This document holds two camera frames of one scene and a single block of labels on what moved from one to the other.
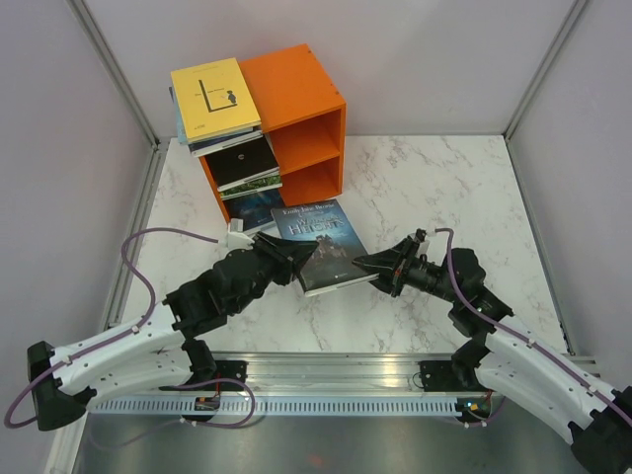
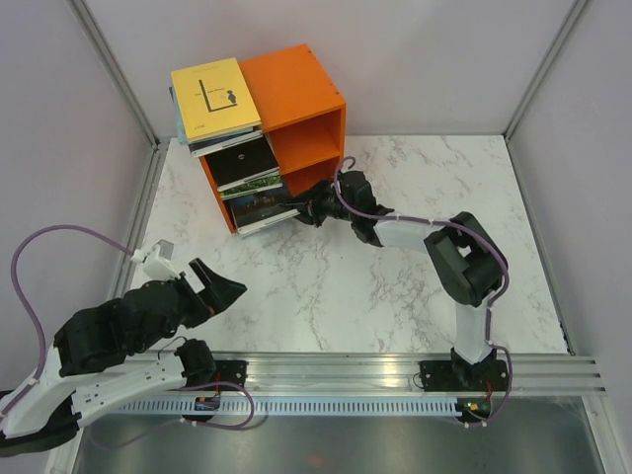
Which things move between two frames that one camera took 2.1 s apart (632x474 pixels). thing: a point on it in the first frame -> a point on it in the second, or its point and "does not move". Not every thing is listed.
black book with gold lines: [241, 164] does not move
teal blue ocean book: [254, 209] -> [278, 217]
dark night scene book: [330, 267] -> [260, 204]
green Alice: [251, 185] does not move
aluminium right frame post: [560, 38] does not move
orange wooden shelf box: [305, 118] does not move
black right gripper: [390, 266] -> [310, 199]
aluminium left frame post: [154, 169] does not move
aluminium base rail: [363, 373] does not move
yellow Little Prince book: [214, 100] does not move
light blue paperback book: [182, 135] does not move
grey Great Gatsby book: [231, 196] -> [269, 174]
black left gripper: [289, 256] -> [218, 294]
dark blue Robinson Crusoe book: [206, 146] does not move
